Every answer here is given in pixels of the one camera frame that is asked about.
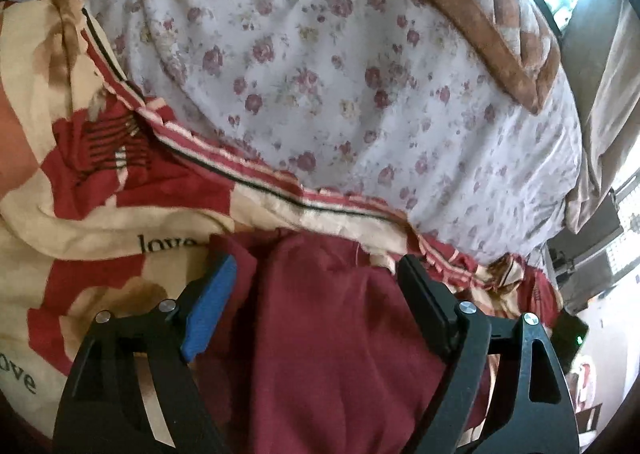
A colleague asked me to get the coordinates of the dark red garment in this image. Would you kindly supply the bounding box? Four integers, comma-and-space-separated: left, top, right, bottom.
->
192, 229, 493, 454

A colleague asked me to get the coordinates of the dark metal stand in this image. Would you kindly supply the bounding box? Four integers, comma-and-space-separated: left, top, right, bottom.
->
546, 187, 628, 316

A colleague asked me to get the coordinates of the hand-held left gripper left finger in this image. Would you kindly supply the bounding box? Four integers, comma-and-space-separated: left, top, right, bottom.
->
52, 254, 238, 454

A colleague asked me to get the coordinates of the black phone with green light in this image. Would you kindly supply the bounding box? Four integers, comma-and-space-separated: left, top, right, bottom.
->
551, 309, 591, 375

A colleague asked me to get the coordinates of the red cream printed blanket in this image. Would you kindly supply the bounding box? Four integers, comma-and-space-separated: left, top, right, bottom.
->
0, 0, 563, 454

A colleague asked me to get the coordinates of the floral bed sheet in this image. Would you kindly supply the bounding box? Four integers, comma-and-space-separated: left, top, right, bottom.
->
65, 0, 586, 267

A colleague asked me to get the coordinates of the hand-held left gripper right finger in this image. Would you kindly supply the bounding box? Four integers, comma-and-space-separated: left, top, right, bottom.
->
397, 254, 581, 454

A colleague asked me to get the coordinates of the beige curtain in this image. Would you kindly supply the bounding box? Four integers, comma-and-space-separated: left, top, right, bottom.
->
564, 0, 640, 235

